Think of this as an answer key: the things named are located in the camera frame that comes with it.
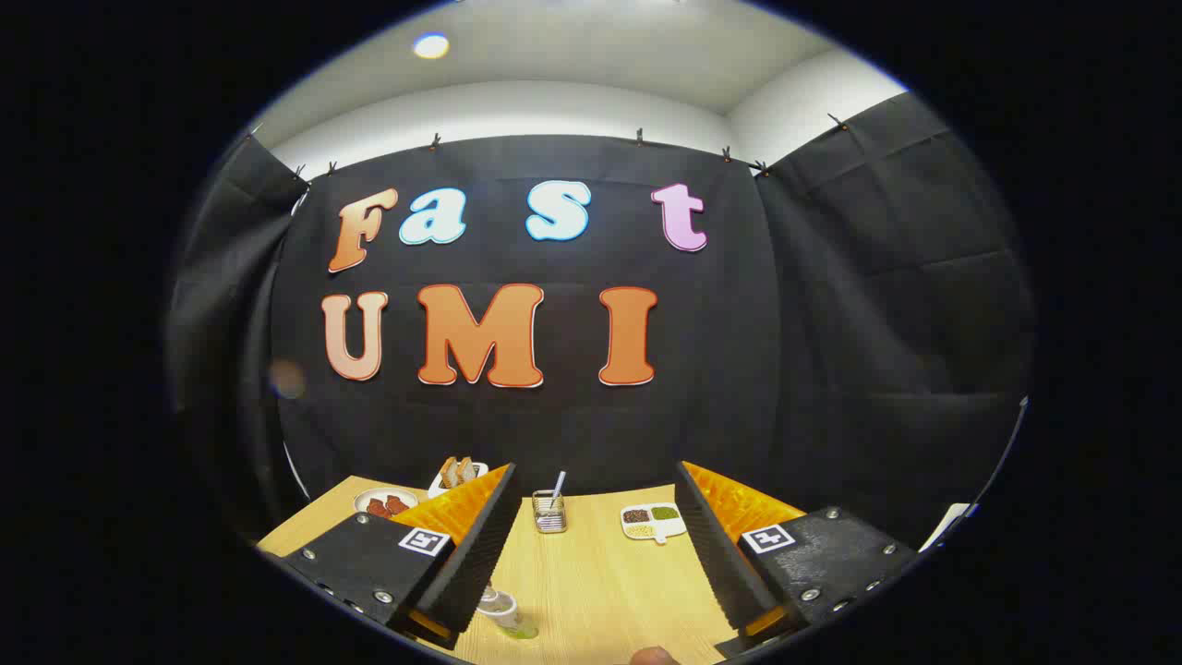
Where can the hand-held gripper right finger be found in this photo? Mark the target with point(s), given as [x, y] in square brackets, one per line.
[716, 554]

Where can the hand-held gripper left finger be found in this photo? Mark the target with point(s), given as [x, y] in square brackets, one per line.
[480, 554]

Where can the clear plastic juice bottle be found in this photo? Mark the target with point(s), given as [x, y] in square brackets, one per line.
[508, 617]

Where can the dark brown round coaster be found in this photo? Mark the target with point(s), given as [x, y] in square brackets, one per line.
[654, 658]

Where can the white divided plate with beans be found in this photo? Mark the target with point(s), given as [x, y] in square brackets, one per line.
[669, 528]

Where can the white toaster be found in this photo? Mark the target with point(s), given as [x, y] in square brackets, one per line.
[436, 484]

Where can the white straw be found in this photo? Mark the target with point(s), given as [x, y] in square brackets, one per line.
[557, 485]

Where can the red-brown meat slices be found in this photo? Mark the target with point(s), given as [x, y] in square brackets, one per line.
[386, 506]

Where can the wooden table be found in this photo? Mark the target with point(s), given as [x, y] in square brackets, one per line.
[600, 591]

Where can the white round plate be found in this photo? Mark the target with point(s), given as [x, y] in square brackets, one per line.
[365, 499]

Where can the round ceiling light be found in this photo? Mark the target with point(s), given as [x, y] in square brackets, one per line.
[431, 45]

